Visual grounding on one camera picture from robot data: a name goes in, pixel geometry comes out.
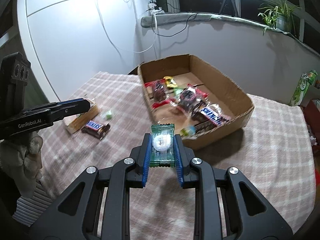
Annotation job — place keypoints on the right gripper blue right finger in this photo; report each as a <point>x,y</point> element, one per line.
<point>248,214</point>

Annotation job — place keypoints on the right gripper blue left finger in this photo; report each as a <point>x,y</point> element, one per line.
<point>75,213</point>

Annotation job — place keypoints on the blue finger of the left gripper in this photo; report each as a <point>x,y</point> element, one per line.
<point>74,102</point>
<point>77,108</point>

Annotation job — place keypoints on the packaged sliced bread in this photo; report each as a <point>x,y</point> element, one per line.
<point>76,122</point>

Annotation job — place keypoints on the small green candy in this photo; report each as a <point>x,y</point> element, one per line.
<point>107,115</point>

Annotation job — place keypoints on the snickers bar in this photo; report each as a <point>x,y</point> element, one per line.
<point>96,129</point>
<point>209,117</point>

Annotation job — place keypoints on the bagged dark round cake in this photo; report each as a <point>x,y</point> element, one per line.
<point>158,90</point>

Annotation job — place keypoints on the teal white candy packet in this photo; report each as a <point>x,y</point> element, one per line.
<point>162,151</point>

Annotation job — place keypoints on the yellow candy wrapper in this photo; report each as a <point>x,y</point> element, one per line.
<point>170,82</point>

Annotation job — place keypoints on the green snack packet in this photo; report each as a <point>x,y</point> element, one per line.
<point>177,91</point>

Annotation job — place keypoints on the red bagged dark cake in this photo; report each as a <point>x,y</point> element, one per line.
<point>192,97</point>

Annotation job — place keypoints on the gloved hand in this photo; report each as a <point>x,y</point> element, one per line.
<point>21,161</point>

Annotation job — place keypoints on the open cardboard box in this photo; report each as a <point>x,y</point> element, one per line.
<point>222,90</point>

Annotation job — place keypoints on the white power strip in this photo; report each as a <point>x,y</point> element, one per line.
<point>154,9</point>

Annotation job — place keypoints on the red storage box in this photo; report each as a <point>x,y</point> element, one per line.
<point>312,117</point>

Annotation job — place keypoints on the potted spider plant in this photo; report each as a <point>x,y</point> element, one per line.
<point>279,15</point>

